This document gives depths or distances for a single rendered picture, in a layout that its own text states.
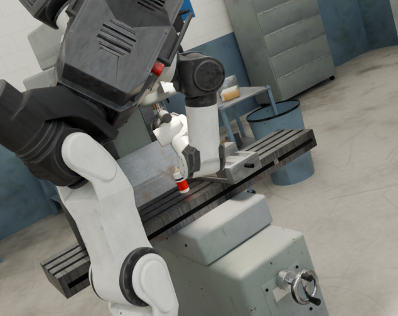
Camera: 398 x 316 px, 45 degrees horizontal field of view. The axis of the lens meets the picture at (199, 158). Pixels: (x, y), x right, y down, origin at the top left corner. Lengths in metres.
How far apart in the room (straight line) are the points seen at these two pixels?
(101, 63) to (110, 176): 0.25
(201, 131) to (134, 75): 0.32
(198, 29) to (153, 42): 5.95
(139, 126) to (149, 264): 1.17
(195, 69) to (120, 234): 0.45
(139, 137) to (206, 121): 0.95
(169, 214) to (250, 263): 0.35
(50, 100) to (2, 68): 4.94
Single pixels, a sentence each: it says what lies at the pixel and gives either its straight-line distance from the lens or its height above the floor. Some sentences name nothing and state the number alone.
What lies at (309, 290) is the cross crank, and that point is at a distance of 1.67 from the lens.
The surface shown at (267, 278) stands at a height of 0.66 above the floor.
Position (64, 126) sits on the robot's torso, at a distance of 1.10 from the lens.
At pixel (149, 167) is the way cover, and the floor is 1.00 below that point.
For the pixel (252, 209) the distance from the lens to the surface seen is 1.84.
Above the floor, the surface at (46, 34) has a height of 1.71.
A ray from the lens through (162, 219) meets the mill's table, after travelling 1.79.
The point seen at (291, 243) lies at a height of 0.71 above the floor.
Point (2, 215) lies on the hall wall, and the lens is 6.02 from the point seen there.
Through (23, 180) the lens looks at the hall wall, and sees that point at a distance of 6.02.
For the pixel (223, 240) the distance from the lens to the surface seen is 1.78.
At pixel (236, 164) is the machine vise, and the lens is 1.83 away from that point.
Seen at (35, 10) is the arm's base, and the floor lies 1.69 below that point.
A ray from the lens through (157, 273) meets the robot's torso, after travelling 1.20.
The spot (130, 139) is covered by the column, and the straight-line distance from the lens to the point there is 2.24.
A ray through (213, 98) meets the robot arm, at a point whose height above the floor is 1.33.
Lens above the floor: 1.54
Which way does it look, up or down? 15 degrees down
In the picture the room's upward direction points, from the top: 20 degrees counter-clockwise
